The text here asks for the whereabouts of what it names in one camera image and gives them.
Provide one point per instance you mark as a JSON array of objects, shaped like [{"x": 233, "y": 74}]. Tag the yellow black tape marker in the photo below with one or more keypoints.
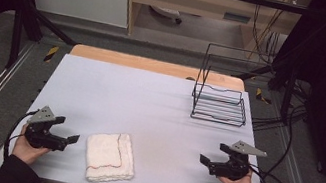
[
  {"x": 51, "y": 54},
  {"x": 262, "y": 96}
]

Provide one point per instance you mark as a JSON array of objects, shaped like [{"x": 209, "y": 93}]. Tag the wooden desk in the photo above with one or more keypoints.
[{"x": 193, "y": 3}]

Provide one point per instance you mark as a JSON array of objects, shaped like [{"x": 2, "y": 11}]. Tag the white chair base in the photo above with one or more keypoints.
[{"x": 166, "y": 12}]

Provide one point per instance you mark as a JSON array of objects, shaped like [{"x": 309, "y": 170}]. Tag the black metal stand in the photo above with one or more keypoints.
[
  {"x": 25, "y": 13},
  {"x": 289, "y": 83}
]

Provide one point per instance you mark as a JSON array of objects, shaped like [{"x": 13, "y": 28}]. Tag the pale blue table cover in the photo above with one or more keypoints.
[{"x": 147, "y": 112}]

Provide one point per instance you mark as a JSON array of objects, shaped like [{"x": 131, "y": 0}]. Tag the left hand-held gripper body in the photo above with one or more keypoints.
[{"x": 41, "y": 137}]

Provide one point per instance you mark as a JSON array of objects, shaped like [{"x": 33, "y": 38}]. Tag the folded white towel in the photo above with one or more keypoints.
[{"x": 108, "y": 159}]

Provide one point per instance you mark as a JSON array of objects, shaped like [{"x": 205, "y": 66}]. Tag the person's left hand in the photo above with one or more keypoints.
[{"x": 25, "y": 152}]

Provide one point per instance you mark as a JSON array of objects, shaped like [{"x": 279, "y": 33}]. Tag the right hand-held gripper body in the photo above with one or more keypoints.
[{"x": 233, "y": 170}]

